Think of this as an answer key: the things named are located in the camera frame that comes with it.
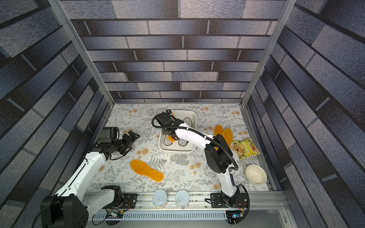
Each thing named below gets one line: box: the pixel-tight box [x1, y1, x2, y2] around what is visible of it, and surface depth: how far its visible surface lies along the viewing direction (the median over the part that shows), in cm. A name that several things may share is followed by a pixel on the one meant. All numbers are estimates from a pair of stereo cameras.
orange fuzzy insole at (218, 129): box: [213, 124, 224, 137], surface depth 106 cm
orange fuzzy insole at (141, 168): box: [129, 159, 164, 183], surface depth 86 cm
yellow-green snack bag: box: [233, 138, 261, 160], surface depth 91 cm
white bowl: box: [245, 164, 268, 186], surface depth 81 cm
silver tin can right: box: [174, 190, 190, 210], surface depth 71 cm
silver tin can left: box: [152, 189, 168, 209], surface depth 72 cm
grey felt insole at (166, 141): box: [163, 134, 173, 146], surface depth 96 cm
